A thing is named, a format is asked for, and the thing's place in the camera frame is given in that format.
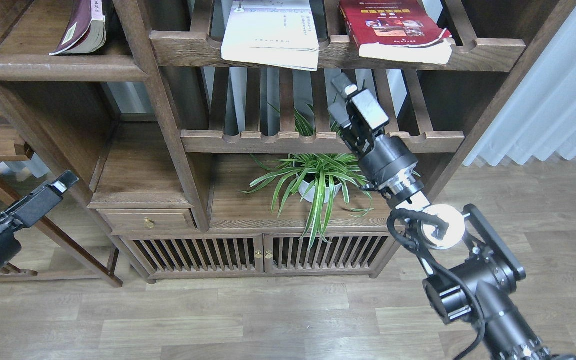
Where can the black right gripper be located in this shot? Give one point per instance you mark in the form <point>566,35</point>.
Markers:
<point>386,162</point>

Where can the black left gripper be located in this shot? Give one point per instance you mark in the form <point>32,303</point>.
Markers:
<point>27,211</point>

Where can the red paperback book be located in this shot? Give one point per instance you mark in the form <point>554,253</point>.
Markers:
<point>396,30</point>

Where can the maroon book white characters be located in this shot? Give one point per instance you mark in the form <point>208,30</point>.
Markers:
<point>87,27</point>

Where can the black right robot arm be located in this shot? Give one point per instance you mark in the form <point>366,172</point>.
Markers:
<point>470,271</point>

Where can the green spider plant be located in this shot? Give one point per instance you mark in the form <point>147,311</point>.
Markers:
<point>288,173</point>

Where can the wooden side rack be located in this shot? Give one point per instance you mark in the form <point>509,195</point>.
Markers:
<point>14,148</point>

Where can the white plant pot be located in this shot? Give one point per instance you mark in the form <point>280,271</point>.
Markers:
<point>309,190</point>

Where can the white paperback book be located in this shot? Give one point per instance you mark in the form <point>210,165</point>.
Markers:
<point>279,33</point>

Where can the brass drawer knob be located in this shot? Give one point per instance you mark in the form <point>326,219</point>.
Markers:
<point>149,223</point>

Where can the dark wooden bookshelf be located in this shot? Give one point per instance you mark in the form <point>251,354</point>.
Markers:
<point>157,125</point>

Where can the white curtain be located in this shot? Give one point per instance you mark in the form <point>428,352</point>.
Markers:
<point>539,120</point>

